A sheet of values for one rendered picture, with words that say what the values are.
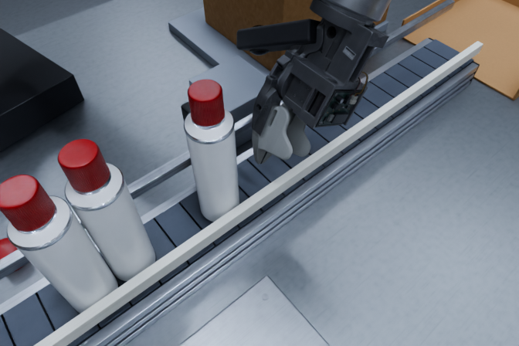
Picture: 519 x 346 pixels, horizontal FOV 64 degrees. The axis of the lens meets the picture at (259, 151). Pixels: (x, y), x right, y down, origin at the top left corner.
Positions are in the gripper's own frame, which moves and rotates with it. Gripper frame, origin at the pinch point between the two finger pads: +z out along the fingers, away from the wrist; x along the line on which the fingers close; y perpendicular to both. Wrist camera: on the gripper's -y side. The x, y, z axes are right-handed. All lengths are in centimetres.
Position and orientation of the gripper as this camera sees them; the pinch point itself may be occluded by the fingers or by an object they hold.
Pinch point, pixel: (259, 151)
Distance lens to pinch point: 53.9
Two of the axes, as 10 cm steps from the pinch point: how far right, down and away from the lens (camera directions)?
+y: 6.4, 5.9, -5.0
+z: -3.8, 8.0, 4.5
